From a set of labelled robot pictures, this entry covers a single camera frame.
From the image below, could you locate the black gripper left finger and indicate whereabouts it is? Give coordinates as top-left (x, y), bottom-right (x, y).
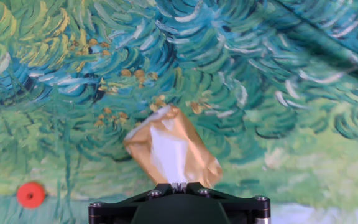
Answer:
top-left (88, 182), bottom-right (180, 224)

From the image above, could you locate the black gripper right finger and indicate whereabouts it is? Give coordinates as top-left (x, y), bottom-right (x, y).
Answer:
top-left (178, 182), bottom-right (272, 224)

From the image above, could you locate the white paper napkin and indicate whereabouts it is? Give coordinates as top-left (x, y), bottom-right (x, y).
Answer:
top-left (149, 126), bottom-right (192, 185)

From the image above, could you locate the gold tissue pack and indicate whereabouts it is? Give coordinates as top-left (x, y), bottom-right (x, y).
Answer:
top-left (123, 104), bottom-right (224, 190)

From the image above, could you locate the orange disc with hole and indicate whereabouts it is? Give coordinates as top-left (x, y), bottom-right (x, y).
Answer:
top-left (16, 182), bottom-right (47, 210)

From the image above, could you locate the green painted landscape tablecloth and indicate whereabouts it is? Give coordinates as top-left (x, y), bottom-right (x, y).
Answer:
top-left (0, 0), bottom-right (358, 224)

